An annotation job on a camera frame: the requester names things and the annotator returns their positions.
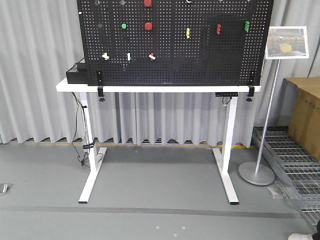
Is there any desk height control panel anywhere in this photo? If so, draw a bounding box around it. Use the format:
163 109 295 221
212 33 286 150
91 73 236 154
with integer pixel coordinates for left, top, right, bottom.
215 92 238 98

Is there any black perforated pegboard panel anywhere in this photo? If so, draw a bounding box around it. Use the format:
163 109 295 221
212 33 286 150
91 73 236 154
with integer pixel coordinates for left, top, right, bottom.
77 0 274 86

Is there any black box on desk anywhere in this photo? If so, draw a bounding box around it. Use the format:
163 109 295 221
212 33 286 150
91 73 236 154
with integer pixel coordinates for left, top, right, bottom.
66 58 88 84

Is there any lower red round button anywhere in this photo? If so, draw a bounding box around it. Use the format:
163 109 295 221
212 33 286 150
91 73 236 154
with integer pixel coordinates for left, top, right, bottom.
144 22 153 31

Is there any red round button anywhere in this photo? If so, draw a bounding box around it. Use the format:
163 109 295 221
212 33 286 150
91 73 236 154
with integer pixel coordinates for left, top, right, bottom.
143 0 152 7
144 22 153 31

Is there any upper red round button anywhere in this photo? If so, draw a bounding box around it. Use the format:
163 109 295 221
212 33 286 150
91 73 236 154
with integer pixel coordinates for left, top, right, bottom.
143 0 152 7

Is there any brown cardboard box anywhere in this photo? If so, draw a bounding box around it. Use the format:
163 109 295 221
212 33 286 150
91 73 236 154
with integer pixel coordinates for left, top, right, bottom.
285 77 320 161

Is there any sign stand with picture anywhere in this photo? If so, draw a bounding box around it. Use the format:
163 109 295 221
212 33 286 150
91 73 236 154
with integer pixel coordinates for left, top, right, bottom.
238 25 310 186

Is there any grey curtain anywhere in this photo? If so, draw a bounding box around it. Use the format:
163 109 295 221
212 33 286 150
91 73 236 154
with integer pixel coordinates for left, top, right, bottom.
0 0 320 145

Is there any metal floor grating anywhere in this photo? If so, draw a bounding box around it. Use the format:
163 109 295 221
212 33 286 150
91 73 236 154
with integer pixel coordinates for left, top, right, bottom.
262 126 320 230

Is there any small metal floor plate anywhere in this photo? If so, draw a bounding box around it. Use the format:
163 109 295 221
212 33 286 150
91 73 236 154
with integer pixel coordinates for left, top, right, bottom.
0 183 13 196

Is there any white shoe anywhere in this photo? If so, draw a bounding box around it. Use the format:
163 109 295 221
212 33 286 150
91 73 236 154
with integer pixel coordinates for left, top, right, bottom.
288 233 320 240

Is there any red white toggle switch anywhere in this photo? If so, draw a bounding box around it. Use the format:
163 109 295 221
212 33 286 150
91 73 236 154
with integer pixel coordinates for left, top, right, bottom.
148 52 156 60

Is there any black cable at desk leg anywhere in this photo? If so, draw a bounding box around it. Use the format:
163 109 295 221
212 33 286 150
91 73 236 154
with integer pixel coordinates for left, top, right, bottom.
70 92 104 167

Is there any green white toggle switch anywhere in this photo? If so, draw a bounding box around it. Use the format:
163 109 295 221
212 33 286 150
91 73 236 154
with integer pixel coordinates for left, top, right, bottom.
127 52 132 61

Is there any left black clamp bracket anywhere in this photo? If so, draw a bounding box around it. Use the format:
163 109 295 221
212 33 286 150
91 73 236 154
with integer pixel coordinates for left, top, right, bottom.
96 71 106 102

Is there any black clamp bracket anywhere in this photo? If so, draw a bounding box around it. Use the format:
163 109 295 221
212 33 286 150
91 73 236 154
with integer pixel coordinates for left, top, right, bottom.
246 71 255 102
96 71 106 102

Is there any yellow white toggle switch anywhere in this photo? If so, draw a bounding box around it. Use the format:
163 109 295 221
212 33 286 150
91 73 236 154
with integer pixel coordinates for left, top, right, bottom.
101 52 110 61

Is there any yellow lever switch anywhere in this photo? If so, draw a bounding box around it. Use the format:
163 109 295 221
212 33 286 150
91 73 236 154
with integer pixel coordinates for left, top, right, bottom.
186 27 191 39

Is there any right black clamp bracket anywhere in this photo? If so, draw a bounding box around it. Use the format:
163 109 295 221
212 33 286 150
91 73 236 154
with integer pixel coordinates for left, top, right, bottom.
246 71 255 102

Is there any red lever switch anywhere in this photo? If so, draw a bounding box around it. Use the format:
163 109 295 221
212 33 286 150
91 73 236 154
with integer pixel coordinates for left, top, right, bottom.
216 24 222 35

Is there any green lever switch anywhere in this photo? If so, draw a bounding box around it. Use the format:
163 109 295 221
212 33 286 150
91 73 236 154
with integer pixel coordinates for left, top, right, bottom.
244 21 250 33

